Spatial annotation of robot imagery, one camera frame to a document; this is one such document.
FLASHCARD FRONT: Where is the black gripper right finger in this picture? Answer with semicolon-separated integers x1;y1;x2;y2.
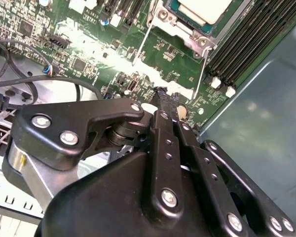
171;93;296;237

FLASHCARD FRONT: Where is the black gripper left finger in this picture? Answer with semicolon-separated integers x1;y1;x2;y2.
12;86;185;219

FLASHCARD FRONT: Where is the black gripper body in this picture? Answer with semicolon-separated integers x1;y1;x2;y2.
2;142;229;237

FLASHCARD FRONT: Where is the wire locking lever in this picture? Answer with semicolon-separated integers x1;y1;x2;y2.
191;46;212;101
133;21;154;67

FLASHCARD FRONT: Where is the silver CPU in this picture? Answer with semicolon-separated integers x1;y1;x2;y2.
169;0;234;26

